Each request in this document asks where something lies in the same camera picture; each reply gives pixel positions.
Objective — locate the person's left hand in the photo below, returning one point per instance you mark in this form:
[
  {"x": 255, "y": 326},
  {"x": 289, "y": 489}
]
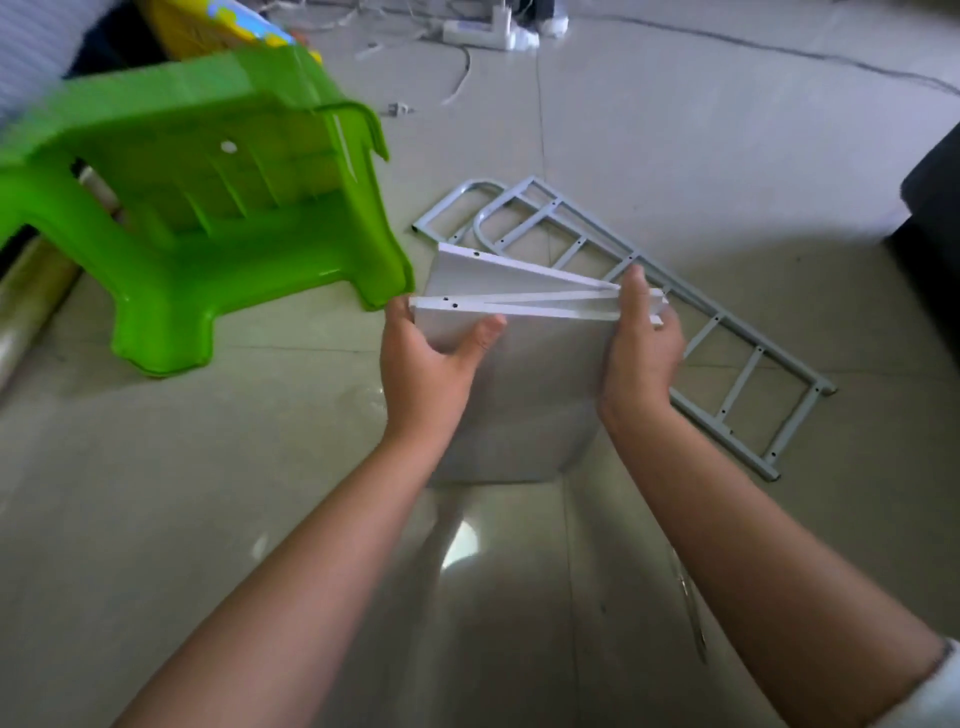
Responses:
[{"x": 428, "y": 383}]

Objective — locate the person's right hand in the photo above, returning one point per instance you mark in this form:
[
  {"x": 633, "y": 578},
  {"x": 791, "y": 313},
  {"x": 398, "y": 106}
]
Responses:
[{"x": 642, "y": 368}]

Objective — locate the white metal frame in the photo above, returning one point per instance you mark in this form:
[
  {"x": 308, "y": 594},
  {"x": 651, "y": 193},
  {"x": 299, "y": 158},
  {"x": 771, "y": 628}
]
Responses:
[
  {"x": 750, "y": 330},
  {"x": 720, "y": 435}
]

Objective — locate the person's right forearm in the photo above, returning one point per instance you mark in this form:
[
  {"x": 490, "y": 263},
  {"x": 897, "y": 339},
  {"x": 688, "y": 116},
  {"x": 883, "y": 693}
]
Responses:
[{"x": 765, "y": 585}]

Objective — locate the person's left forearm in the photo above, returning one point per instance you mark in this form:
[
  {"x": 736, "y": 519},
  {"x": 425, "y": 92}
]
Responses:
[{"x": 300, "y": 600}]

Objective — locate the person's white shirt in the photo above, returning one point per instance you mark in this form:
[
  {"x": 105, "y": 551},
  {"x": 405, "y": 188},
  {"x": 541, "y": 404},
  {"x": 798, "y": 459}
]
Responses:
[{"x": 930, "y": 698}]

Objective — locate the green plastic stool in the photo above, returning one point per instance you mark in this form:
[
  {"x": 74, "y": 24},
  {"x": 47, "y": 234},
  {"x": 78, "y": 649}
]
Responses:
[{"x": 210, "y": 225}]

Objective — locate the grey sofa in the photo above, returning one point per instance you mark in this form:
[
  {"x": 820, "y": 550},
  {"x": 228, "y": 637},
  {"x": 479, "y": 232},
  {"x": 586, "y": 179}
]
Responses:
[{"x": 930, "y": 240}]

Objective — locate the long white power strip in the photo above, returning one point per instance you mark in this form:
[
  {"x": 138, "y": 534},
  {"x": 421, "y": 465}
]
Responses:
[{"x": 488, "y": 30}]

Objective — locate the white power strip with plugs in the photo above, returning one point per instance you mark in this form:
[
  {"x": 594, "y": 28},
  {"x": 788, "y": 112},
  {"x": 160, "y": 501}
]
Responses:
[{"x": 540, "y": 21}]

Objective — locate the yellow plastic basket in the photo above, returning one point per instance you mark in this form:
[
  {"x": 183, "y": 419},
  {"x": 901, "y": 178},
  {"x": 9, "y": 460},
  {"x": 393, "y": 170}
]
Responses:
[{"x": 225, "y": 23}]

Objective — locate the chrome metal base rail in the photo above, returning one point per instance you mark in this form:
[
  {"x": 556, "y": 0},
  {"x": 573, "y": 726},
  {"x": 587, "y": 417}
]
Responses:
[{"x": 38, "y": 300}]

